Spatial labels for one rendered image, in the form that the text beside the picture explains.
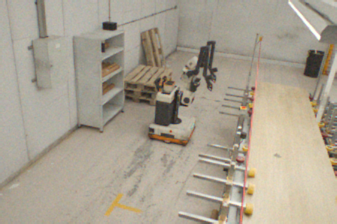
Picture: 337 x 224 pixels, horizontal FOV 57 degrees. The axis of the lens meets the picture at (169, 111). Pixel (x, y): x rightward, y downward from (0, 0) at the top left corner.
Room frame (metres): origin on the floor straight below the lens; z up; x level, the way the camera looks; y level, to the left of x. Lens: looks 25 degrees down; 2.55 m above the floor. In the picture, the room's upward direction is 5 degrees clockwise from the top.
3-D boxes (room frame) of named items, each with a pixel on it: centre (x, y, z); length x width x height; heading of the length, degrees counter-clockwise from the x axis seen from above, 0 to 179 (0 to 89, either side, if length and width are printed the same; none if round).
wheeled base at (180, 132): (4.59, -0.08, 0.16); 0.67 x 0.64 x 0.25; 75
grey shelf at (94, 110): (4.96, 1.19, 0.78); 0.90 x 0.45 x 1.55; 166
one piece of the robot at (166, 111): (4.61, 0.01, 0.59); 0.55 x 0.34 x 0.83; 165
